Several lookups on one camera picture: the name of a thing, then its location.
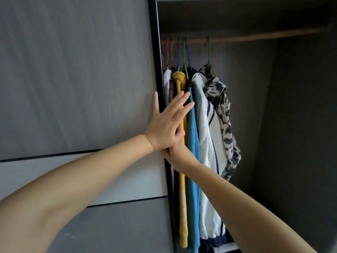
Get yellow hoodie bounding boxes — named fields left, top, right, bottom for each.
left=172, top=70, right=190, bottom=249

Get white shirt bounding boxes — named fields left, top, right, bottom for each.
left=162, top=68, right=173, bottom=109

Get wooden hanging rod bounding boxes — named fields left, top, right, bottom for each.
left=160, top=26, right=330, bottom=45

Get white jacket with navy stripes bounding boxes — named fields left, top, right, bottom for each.
left=191, top=71, right=240, bottom=253

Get person's right forearm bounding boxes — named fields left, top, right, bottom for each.
left=181, top=162, right=317, bottom=253

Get black white patterned garment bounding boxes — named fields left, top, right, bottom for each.
left=199, top=63, right=243, bottom=181

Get person's right hand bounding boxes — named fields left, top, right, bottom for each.
left=160, top=140, right=201, bottom=174

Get person's left hand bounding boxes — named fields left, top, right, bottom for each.
left=143, top=90, right=195, bottom=152

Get teal cartoon print shirt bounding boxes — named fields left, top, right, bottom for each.
left=184, top=84, right=202, bottom=253

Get person's left forearm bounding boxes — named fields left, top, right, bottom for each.
left=0, top=134, right=154, bottom=253

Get bright green hanger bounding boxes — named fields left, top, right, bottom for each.
left=181, top=38, right=190, bottom=79

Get grey wardrobe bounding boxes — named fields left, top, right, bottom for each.
left=0, top=0, right=337, bottom=253

